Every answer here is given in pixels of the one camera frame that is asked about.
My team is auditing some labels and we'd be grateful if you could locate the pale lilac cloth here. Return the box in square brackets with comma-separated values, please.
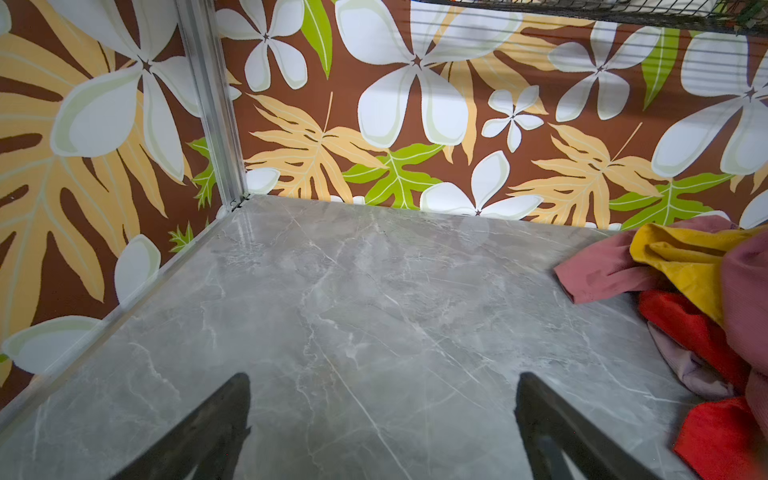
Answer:
[647, 323, 737, 401]

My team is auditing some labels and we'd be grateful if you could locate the yellow cloth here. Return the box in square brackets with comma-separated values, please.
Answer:
[629, 224, 767, 327]

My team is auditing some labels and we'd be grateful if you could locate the black wire basket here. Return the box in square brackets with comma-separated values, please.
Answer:
[446, 0, 767, 37]

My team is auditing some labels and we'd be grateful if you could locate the maroon pink shirt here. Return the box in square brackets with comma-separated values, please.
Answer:
[555, 215, 767, 430]

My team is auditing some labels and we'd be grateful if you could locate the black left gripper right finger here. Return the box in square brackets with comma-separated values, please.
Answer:
[515, 372, 657, 480]

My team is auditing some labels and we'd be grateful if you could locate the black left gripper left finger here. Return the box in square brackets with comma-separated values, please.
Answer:
[113, 372, 251, 479]

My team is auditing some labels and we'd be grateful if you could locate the red cloth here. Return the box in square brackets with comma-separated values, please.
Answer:
[638, 290, 767, 479]

